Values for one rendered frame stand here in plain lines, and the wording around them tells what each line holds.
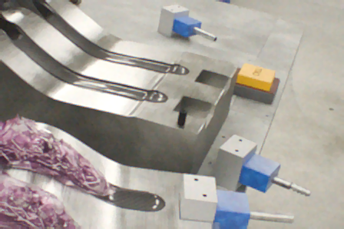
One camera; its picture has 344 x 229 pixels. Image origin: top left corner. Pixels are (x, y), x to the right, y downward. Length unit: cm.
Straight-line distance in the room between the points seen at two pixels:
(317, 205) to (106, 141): 167
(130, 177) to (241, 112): 38
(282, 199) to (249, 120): 137
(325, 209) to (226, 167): 160
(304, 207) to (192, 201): 173
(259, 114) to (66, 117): 37
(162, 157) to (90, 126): 10
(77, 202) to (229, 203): 17
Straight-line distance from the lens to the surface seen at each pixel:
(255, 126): 108
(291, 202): 244
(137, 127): 84
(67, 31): 104
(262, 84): 116
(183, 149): 84
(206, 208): 72
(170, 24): 137
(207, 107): 91
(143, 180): 78
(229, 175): 89
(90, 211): 69
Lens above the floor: 127
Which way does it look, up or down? 26 degrees down
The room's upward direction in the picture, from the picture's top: 10 degrees clockwise
